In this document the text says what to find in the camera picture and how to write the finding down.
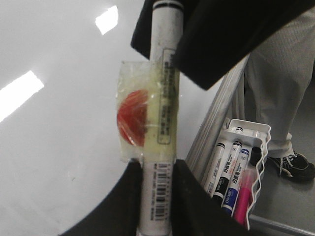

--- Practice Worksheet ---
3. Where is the blue labelled marker in tray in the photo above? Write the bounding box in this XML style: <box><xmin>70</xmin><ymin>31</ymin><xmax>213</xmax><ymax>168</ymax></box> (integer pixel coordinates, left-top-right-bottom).
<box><xmin>221</xmin><ymin>141</ymin><xmax>242</xmax><ymax>216</ymax></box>

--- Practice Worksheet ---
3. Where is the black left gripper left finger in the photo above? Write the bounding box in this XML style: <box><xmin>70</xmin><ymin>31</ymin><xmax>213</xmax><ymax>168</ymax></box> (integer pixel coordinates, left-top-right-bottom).
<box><xmin>63</xmin><ymin>159</ymin><xmax>249</xmax><ymax>236</ymax></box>

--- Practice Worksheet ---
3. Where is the black capped marker behind tray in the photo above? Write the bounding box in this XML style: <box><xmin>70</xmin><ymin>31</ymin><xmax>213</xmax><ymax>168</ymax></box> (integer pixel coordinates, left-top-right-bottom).
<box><xmin>235</xmin><ymin>126</ymin><xmax>243</xmax><ymax>134</ymax></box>

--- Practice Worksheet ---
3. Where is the white whiteboard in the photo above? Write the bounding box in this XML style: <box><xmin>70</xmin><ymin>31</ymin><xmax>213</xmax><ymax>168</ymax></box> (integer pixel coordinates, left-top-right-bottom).
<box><xmin>0</xmin><ymin>0</ymin><xmax>222</xmax><ymax>236</ymax></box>

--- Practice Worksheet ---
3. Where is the white black whiteboard marker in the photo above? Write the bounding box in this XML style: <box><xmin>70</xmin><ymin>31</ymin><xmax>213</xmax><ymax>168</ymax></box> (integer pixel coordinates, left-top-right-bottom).
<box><xmin>117</xmin><ymin>7</ymin><xmax>184</xmax><ymax>236</ymax></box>

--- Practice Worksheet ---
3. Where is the grey aluminium whiteboard frame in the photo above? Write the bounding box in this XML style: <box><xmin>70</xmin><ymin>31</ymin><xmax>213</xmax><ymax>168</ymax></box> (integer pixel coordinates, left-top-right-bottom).
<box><xmin>186</xmin><ymin>55</ymin><xmax>249</xmax><ymax>184</ymax></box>

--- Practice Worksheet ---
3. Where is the black marker cap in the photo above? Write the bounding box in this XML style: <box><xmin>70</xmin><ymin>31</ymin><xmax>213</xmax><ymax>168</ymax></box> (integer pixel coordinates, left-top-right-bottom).
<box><xmin>250</xmin><ymin>147</ymin><xmax>261</xmax><ymax>166</ymax></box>

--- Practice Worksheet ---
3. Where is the person's white trouser leg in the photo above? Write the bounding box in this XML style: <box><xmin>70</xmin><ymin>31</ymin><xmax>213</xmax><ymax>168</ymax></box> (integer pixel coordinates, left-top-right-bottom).
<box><xmin>245</xmin><ymin>8</ymin><xmax>315</xmax><ymax>158</ymax></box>

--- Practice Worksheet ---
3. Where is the black sneaker with white laces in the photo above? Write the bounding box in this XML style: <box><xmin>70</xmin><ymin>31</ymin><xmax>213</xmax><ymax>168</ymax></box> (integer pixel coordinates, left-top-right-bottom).
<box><xmin>268</xmin><ymin>152</ymin><xmax>315</xmax><ymax>182</ymax></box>

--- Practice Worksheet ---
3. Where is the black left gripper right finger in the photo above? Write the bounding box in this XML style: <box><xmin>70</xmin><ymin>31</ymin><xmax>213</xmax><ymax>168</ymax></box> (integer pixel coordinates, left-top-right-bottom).
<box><xmin>131</xmin><ymin>0</ymin><xmax>315</xmax><ymax>90</ymax></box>

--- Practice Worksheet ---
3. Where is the white marker holder tray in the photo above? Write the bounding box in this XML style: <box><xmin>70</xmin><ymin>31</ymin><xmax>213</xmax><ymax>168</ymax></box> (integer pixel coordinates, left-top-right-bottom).
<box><xmin>203</xmin><ymin>118</ymin><xmax>271</xmax><ymax>230</ymax></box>

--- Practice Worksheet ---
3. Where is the pink highlighter marker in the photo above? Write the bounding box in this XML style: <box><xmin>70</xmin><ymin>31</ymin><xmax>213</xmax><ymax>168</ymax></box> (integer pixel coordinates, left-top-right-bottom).
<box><xmin>233</xmin><ymin>168</ymin><xmax>256</xmax><ymax>226</ymax></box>

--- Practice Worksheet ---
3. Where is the blue capped marker in tray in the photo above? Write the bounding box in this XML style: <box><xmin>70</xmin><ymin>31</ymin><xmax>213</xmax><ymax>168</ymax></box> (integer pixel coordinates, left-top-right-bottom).
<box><xmin>237</xmin><ymin>148</ymin><xmax>249</xmax><ymax>172</ymax></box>

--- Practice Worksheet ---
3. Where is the black capped marker in tray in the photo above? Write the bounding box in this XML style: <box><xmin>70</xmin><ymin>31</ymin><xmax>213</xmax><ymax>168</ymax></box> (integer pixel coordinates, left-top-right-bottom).
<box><xmin>204</xmin><ymin>142</ymin><xmax>225</xmax><ymax>197</ymax></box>

